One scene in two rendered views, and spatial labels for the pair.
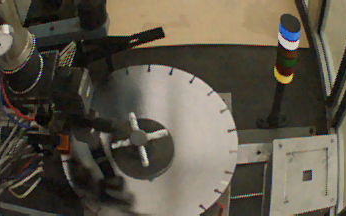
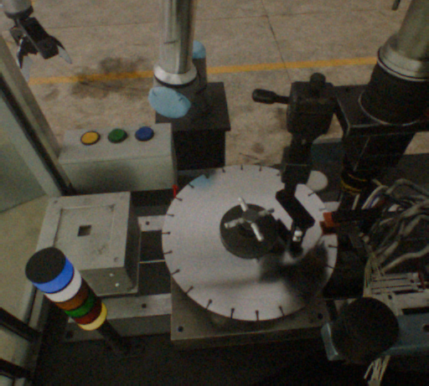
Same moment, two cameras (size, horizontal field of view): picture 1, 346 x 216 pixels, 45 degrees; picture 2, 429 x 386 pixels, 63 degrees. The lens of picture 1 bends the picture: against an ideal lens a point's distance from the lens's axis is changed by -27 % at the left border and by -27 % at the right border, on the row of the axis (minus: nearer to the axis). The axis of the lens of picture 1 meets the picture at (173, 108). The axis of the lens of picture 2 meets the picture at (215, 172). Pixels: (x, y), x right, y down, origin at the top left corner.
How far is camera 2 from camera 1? 74 cm
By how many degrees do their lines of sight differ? 65
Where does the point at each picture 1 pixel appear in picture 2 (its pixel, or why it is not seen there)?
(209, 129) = (189, 252)
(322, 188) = (66, 216)
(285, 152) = (110, 253)
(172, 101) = (226, 277)
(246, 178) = (157, 280)
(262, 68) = not seen: outside the picture
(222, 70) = not seen: outside the picture
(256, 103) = (142, 371)
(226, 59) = not seen: outside the picture
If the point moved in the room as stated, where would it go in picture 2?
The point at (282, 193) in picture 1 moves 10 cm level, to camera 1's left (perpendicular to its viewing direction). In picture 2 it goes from (116, 213) to (162, 205)
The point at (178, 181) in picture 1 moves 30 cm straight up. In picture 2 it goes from (213, 206) to (209, 82)
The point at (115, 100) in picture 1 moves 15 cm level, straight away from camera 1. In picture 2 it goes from (284, 275) to (335, 362)
